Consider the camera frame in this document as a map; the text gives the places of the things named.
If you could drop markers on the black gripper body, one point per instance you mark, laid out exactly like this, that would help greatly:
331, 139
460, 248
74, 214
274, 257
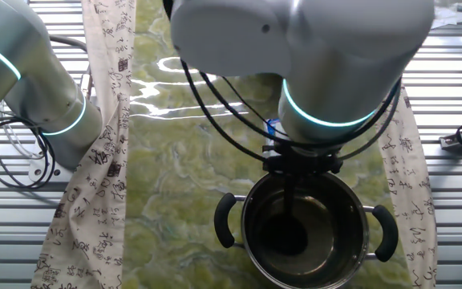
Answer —
303, 158

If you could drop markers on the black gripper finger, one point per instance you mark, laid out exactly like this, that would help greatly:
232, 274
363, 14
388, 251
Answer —
335, 165
271, 164

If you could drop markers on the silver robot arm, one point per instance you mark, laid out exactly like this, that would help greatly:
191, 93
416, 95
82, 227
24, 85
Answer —
335, 48

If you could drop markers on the blue tissue pack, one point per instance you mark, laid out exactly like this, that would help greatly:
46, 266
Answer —
272, 128

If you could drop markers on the beige calligraphy cloth strip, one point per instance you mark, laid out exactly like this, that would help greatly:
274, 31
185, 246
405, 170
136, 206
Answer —
94, 200
407, 180

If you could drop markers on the green marble patterned mat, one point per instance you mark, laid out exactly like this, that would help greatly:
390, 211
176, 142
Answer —
195, 180

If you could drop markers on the white paper sheets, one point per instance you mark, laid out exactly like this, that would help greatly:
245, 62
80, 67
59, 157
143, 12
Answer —
451, 18

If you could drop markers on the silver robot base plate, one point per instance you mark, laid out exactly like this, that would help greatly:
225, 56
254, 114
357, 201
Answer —
38, 172

